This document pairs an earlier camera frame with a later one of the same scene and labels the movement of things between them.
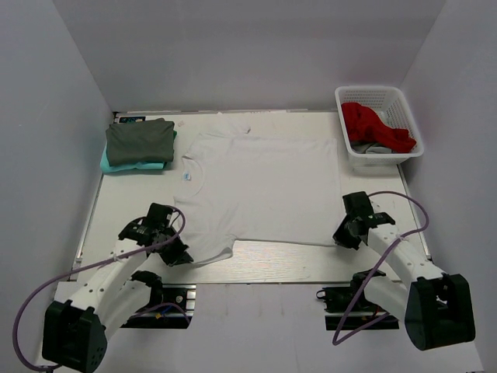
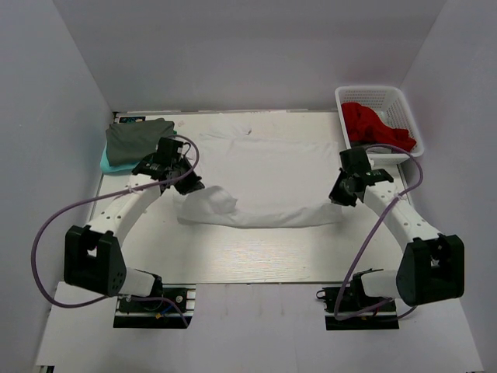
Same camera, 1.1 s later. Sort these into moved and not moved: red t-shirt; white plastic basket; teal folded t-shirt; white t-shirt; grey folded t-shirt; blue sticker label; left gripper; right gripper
Moved: right gripper; left gripper; white t-shirt
Not moved: white plastic basket; blue sticker label; red t-shirt; grey folded t-shirt; teal folded t-shirt
